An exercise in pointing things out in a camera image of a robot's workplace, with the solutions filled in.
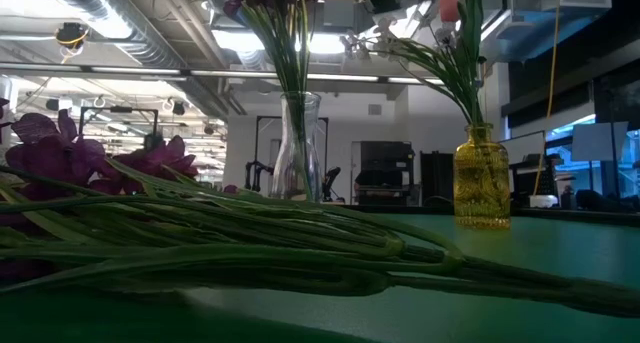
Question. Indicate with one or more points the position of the purple artificial flower bunch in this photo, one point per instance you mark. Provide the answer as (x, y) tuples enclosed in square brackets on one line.
[(285, 43), (250, 243)]

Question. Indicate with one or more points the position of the white artificial flower bunch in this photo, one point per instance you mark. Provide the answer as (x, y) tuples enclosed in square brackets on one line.
[(450, 68)]

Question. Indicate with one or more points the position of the pink artificial tulip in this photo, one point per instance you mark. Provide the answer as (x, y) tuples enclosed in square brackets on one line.
[(449, 5), (472, 43)]

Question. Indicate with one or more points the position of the black background robot arm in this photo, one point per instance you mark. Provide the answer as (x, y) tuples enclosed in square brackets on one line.
[(250, 175)]

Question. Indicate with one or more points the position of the clear glass vase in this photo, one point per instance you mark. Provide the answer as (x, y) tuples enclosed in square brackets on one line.
[(287, 173)]

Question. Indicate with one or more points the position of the yellow glass vase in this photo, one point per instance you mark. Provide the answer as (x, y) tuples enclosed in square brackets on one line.
[(482, 183)]

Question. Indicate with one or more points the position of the black background gripper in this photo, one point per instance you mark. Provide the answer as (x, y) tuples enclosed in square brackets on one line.
[(332, 175)]

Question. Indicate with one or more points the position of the black cabinet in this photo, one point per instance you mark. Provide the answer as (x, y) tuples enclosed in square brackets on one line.
[(385, 158)]

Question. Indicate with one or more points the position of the loose purple petal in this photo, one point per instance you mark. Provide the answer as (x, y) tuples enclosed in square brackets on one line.
[(230, 188)]

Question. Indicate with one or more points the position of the black box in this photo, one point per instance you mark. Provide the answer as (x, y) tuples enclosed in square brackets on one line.
[(437, 178)]

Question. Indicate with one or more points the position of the long ceiling light strip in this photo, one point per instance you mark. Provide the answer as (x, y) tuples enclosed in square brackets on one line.
[(135, 70)]

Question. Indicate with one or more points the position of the green table mat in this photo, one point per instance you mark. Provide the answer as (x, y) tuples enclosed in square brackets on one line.
[(550, 263)]

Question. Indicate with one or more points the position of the black ceiling device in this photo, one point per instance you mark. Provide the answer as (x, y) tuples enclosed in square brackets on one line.
[(71, 34)]

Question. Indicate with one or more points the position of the pale gray panel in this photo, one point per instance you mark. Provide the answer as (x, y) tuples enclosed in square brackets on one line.
[(600, 142)]

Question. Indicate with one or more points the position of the silver ventilation duct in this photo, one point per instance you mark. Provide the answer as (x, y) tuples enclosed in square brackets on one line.
[(150, 43)]

